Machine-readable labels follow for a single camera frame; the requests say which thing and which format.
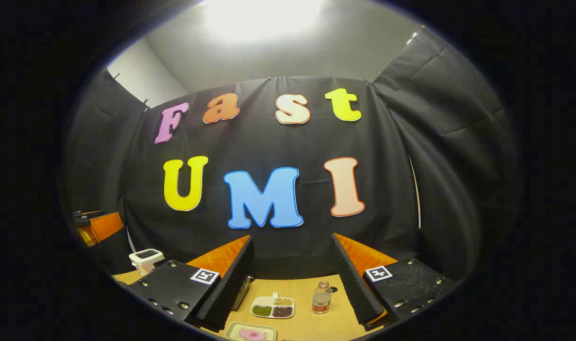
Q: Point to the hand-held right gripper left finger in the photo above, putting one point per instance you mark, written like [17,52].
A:
[231,289]

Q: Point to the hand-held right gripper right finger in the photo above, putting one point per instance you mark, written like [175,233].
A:
[354,284]

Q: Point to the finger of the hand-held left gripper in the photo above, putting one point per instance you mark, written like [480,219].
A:
[105,227]

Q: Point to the black electric oven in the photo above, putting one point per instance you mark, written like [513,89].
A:
[241,293]

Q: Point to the white divided dish of beans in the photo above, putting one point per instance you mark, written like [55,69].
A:
[261,310]

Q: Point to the pale green food tray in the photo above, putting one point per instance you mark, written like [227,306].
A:
[233,330]

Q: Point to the pink meat slice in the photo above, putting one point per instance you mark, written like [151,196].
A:
[252,335]

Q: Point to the clear plastic water bottle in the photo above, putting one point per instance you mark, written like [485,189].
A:
[321,300]

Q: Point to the white toaster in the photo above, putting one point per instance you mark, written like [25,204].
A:
[146,259]

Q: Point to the black backdrop cloth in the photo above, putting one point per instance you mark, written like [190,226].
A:
[269,142]

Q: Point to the small ceiling light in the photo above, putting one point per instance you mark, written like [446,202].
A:
[412,38]

